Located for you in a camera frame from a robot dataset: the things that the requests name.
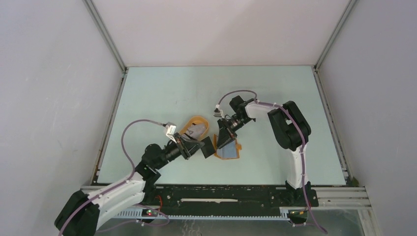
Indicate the white slotted cable duct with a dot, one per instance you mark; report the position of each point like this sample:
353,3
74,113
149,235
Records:
139,213

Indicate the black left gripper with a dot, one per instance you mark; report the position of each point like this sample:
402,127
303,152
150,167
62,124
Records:
187,147

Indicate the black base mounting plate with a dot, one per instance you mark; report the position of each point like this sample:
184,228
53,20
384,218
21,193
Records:
234,200

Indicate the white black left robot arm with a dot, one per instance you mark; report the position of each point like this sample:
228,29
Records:
84,213

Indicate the silver VIP card upper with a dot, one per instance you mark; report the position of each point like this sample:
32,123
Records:
196,130

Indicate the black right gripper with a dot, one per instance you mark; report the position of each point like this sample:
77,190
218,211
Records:
225,135

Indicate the orange leather card holder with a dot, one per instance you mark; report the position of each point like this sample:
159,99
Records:
229,151

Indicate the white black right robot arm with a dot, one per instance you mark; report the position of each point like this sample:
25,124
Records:
290,128

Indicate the beige oval plastic tray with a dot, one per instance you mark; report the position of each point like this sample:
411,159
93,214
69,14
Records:
195,119

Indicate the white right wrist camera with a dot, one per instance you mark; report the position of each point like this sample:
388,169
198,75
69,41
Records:
218,112

